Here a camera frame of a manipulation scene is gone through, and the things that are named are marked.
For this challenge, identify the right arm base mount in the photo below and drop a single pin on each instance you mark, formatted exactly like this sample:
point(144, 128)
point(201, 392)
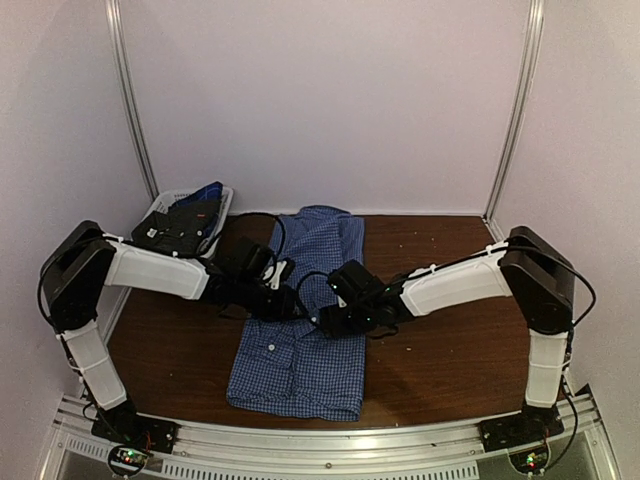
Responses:
point(526, 436)

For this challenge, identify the right aluminium frame post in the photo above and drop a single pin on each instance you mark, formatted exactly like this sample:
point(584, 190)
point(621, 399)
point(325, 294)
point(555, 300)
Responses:
point(528, 66)

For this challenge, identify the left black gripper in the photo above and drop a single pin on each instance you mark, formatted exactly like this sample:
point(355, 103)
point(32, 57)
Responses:
point(283, 308)

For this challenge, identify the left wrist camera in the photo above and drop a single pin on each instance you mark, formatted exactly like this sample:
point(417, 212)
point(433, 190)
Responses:
point(276, 274)

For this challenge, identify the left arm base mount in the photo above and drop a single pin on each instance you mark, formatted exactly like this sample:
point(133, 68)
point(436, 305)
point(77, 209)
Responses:
point(136, 438)

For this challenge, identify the blue plaid long sleeve shirt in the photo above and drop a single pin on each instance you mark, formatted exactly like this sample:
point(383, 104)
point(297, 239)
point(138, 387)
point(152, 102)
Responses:
point(290, 368)

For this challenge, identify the aluminium frame post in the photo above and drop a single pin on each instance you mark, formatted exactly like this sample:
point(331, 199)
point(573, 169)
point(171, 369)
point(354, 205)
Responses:
point(126, 85)
point(528, 66)

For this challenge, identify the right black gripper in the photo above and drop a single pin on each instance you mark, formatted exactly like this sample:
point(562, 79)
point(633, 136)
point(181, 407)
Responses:
point(332, 326)

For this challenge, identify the left aluminium frame post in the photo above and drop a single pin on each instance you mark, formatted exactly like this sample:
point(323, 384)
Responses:
point(126, 85)

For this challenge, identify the black shirt in basket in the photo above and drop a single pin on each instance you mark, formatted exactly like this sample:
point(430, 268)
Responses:
point(183, 231)

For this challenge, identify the dark blue plaid shirt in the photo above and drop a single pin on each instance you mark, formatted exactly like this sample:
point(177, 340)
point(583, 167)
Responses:
point(212, 191)

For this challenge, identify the aluminium front rail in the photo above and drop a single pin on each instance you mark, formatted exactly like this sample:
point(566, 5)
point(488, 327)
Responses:
point(451, 450)

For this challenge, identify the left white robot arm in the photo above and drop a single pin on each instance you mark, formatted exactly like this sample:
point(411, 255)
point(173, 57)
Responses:
point(72, 279)

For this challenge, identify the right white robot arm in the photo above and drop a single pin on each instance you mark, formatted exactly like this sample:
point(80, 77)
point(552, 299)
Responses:
point(524, 267)

